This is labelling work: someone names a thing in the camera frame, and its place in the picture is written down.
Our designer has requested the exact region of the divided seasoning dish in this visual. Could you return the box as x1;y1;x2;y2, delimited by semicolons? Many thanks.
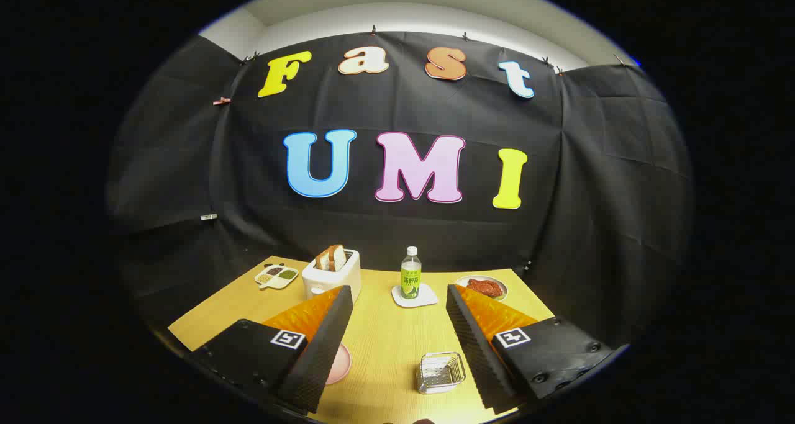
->
255;264;299;289

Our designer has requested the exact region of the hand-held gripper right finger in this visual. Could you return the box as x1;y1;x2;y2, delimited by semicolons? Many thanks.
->
446;284;616;415

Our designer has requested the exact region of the pink round plate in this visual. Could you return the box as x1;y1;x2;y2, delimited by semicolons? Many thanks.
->
325;343;352;386

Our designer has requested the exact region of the white oval food plate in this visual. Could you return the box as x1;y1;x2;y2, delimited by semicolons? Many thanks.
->
455;276;508;302

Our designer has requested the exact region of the perforated metal basket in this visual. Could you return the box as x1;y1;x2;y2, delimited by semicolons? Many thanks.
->
416;351;466;394

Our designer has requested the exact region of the white toaster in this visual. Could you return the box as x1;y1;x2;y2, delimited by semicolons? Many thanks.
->
302;249;362;304

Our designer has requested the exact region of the green label drink bottle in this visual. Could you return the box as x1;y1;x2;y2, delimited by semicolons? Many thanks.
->
401;246;422;299

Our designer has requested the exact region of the white square coaster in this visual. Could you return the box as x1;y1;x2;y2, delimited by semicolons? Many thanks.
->
391;284;438;308

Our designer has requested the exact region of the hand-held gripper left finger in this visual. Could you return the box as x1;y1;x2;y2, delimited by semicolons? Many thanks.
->
189;285;354;414

